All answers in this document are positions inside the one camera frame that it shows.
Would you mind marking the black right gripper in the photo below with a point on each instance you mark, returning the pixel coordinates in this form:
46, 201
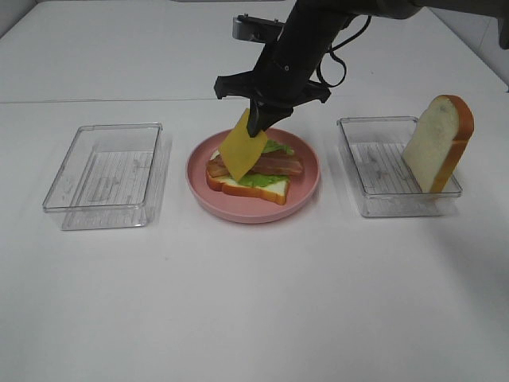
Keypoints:
279, 81

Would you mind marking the yellow cheese slice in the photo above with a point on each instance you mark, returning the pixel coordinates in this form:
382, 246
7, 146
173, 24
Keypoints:
239, 151

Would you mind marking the bacon strip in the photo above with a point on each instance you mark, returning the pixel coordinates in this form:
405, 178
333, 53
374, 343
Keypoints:
216, 168
278, 165

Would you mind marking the green lettuce leaf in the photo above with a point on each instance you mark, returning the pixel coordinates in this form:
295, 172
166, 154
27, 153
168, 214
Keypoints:
258, 179

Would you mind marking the bread slice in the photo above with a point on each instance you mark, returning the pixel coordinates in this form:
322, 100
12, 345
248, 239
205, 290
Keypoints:
276, 193
438, 142

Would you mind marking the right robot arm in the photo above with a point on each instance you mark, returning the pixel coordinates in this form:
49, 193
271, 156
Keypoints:
319, 22

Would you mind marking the pink round plate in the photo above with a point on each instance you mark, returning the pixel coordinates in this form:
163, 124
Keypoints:
249, 210

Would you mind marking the right clear plastic tray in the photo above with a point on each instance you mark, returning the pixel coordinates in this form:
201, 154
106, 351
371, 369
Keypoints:
383, 185

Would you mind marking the clear plastic tray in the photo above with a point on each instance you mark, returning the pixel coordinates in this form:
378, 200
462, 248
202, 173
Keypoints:
383, 185
112, 176

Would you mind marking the left clear plastic tray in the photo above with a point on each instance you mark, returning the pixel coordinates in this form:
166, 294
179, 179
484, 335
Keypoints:
112, 176

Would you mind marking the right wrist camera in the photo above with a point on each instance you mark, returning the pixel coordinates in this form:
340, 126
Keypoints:
259, 30

